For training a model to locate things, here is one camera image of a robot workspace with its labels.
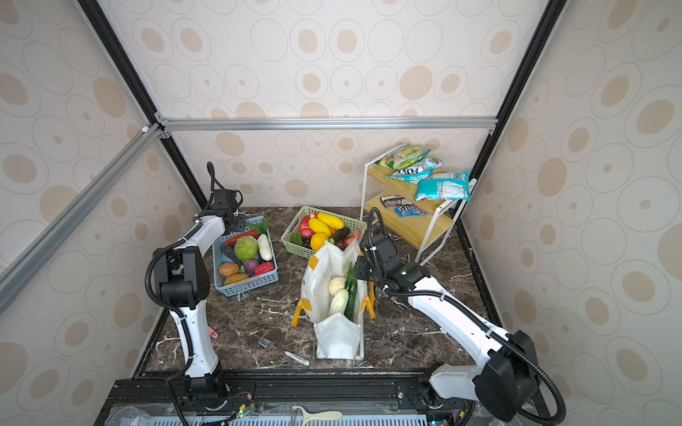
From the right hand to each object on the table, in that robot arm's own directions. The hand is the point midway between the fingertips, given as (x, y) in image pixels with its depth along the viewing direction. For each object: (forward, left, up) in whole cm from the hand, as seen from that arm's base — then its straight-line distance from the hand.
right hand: (359, 263), depth 80 cm
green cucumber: (-7, +3, -15) cm, 16 cm away
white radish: (+13, +33, -10) cm, 37 cm away
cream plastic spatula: (-36, +11, -18) cm, 42 cm away
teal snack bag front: (+14, -28, +18) cm, 36 cm away
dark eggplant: (+23, +7, -14) cm, 28 cm away
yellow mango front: (+25, +15, -11) cm, 32 cm away
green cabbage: (+14, +40, -9) cm, 44 cm away
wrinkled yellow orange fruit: (+14, +14, -7) cm, 21 cm away
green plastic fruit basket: (+26, +25, -13) cm, 38 cm away
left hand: (+27, +45, -5) cm, 53 cm away
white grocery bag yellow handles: (-18, +7, -12) cm, 23 cm away
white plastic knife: (-22, +19, -17) cm, 34 cm away
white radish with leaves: (-7, +6, -11) cm, 15 cm away
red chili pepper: (+7, +33, -12) cm, 36 cm away
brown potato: (+5, +45, -10) cm, 47 cm away
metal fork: (-17, +30, -18) cm, 39 cm away
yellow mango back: (+27, +10, -10) cm, 31 cm away
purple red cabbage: (+8, +39, -12) cm, 41 cm away
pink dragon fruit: (+24, +20, -12) cm, 34 cm away
